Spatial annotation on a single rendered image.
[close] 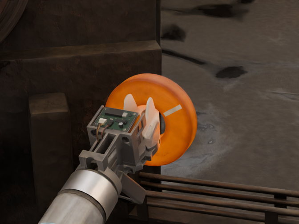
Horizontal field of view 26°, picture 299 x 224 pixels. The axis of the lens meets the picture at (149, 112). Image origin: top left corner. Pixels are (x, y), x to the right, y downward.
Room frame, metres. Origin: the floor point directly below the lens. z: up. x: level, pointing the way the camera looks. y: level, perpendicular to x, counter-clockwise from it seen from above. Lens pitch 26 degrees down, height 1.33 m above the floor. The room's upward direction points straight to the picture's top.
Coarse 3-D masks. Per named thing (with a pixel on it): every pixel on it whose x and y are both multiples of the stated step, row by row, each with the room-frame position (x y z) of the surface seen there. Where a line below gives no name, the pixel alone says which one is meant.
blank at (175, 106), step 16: (128, 80) 0.96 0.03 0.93; (144, 80) 0.95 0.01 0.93; (160, 80) 0.95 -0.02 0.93; (112, 96) 0.97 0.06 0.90; (144, 96) 0.94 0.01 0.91; (160, 96) 0.93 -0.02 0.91; (176, 96) 0.93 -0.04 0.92; (160, 112) 0.93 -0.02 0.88; (176, 112) 0.92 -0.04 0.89; (192, 112) 0.93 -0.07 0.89; (176, 128) 0.92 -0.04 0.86; (192, 128) 0.92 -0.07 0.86; (160, 144) 0.93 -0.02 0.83; (176, 144) 0.92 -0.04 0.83; (160, 160) 0.93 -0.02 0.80
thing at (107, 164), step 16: (112, 112) 0.85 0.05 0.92; (128, 112) 0.86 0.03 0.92; (144, 112) 0.85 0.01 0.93; (96, 128) 0.82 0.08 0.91; (112, 128) 0.82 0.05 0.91; (128, 128) 0.82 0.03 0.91; (96, 144) 0.81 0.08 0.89; (112, 144) 0.79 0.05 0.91; (128, 144) 0.81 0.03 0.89; (144, 144) 0.86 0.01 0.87; (80, 160) 0.77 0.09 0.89; (96, 160) 0.76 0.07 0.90; (112, 160) 0.79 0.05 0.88; (128, 160) 0.82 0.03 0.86; (144, 160) 0.85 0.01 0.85; (112, 176) 0.76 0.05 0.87
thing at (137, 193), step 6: (120, 174) 0.80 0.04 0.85; (120, 180) 0.79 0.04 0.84; (126, 180) 0.81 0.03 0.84; (132, 180) 0.82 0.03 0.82; (126, 186) 0.81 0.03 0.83; (132, 186) 0.82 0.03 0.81; (138, 186) 0.84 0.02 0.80; (126, 192) 0.81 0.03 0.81; (132, 192) 0.82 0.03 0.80; (138, 192) 0.84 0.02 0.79; (144, 192) 0.86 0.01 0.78; (120, 198) 0.85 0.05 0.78; (126, 198) 0.84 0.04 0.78; (132, 198) 0.83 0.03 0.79; (138, 198) 0.84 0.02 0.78
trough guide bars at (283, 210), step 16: (144, 176) 1.09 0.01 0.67; (160, 176) 1.08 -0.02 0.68; (176, 176) 1.07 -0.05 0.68; (160, 192) 1.01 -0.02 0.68; (192, 192) 1.05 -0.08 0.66; (208, 192) 1.04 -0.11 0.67; (224, 192) 1.03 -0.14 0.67; (256, 192) 1.00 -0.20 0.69; (272, 192) 0.99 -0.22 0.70; (288, 192) 0.98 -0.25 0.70; (144, 208) 1.02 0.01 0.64; (176, 208) 1.00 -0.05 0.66; (192, 208) 0.99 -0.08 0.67; (208, 208) 0.98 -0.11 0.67; (240, 208) 0.95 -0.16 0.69; (256, 208) 0.94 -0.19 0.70; (272, 208) 0.93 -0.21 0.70
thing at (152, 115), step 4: (148, 100) 0.90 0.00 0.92; (152, 100) 0.91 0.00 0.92; (148, 104) 0.90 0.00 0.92; (152, 104) 0.91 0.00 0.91; (148, 108) 0.90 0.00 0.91; (152, 108) 0.91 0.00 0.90; (148, 112) 0.90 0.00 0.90; (152, 112) 0.91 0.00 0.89; (156, 112) 0.93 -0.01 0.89; (148, 116) 0.90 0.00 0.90; (152, 116) 0.91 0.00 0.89; (156, 116) 0.92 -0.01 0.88; (148, 120) 0.89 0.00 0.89; (152, 120) 0.91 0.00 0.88; (156, 120) 0.91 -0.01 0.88; (148, 124) 0.89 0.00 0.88; (152, 124) 0.90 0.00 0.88; (144, 128) 0.88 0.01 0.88; (148, 128) 0.89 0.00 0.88; (152, 128) 0.90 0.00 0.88; (144, 132) 0.88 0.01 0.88; (148, 132) 0.89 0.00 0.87; (152, 132) 0.89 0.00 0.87; (144, 136) 0.88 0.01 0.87; (148, 136) 0.88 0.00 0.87
